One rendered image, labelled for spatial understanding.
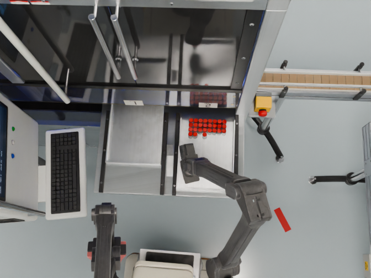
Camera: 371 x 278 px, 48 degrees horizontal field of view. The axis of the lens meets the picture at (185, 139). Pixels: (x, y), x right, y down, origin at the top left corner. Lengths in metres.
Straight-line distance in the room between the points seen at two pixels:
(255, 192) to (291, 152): 1.70
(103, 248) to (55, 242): 1.62
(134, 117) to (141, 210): 0.96
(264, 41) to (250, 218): 0.55
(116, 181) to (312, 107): 1.63
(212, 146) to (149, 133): 0.31
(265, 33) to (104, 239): 0.81
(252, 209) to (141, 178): 0.84
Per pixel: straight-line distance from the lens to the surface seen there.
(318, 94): 2.10
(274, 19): 1.25
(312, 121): 3.05
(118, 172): 2.00
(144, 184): 1.97
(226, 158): 1.98
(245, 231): 1.32
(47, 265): 2.97
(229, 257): 1.46
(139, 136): 2.02
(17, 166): 1.95
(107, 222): 1.43
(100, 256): 1.34
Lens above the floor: 2.81
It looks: 75 degrees down
